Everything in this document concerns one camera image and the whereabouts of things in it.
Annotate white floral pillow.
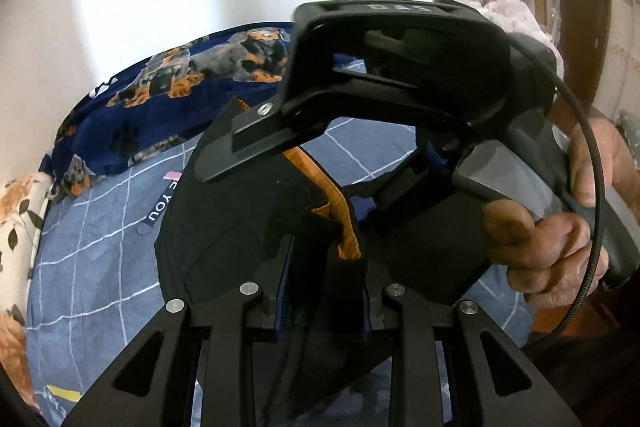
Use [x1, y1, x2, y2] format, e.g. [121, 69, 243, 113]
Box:
[0, 172, 53, 403]

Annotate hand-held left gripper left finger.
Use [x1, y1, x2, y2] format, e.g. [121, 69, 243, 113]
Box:
[62, 234, 296, 427]

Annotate navy dog print blanket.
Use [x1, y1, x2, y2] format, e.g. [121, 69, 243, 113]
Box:
[42, 23, 296, 200]

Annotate blue checked bedsheet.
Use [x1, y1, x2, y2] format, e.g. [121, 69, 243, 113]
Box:
[25, 117, 536, 427]

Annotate brown wooden door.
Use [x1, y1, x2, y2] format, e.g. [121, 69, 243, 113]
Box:
[547, 0, 617, 120]

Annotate person's right hand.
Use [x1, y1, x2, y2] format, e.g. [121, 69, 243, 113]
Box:
[481, 116, 640, 309]

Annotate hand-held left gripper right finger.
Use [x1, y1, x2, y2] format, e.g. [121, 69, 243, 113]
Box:
[362, 279, 583, 427]

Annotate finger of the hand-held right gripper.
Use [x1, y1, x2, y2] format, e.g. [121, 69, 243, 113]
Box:
[350, 146, 460, 229]
[195, 99, 342, 182]

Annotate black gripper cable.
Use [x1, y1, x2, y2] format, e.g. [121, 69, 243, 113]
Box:
[500, 32, 607, 350]

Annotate black pants with orange lining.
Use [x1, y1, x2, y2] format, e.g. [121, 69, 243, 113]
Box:
[155, 97, 493, 423]

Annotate pale patterned cloth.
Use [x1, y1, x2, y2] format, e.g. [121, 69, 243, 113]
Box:
[470, 0, 563, 58]

